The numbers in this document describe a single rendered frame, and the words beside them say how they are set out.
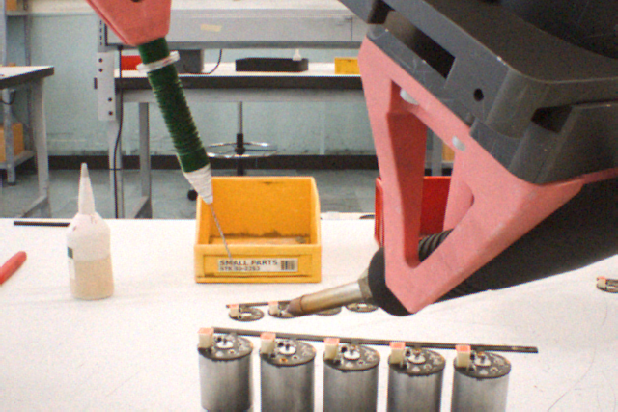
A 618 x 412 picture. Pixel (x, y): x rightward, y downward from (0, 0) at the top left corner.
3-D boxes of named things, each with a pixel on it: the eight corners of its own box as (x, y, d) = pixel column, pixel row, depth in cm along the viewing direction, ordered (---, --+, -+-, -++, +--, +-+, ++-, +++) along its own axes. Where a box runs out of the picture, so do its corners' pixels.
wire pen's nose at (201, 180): (194, 203, 30) (181, 168, 29) (219, 193, 30) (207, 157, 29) (198, 210, 28) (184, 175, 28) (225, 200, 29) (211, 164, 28)
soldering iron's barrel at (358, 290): (285, 331, 30) (385, 308, 24) (275, 292, 30) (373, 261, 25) (315, 322, 30) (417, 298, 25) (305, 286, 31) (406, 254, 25)
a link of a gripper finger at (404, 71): (285, 238, 24) (380, -40, 19) (445, 206, 28) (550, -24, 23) (413, 401, 20) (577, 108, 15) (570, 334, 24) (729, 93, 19)
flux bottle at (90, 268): (96, 282, 58) (88, 157, 56) (124, 291, 56) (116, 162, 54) (61, 293, 55) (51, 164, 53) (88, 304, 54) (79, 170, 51)
